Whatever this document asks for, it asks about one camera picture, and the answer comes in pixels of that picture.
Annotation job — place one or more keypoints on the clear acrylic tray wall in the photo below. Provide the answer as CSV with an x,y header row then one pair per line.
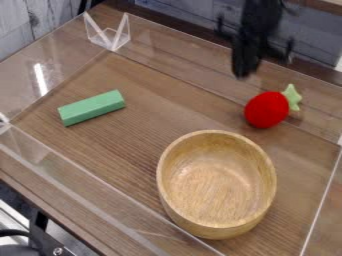
x,y
90,176

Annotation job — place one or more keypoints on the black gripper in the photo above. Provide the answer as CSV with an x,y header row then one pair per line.
x,y
250,48

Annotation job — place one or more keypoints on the wooden bowl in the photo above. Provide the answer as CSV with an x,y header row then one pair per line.
x,y
217,183

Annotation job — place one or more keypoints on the green rectangular block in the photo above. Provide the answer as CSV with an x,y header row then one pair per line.
x,y
91,107

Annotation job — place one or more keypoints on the clear acrylic corner bracket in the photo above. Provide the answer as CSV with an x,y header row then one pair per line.
x,y
109,38

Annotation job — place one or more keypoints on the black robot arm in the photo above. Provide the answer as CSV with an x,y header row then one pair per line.
x,y
260,22

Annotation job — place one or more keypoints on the black metal table frame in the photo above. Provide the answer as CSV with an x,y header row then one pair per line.
x,y
47,245

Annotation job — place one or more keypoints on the red plush strawberry toy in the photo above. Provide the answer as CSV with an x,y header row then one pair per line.
x,y
269,108

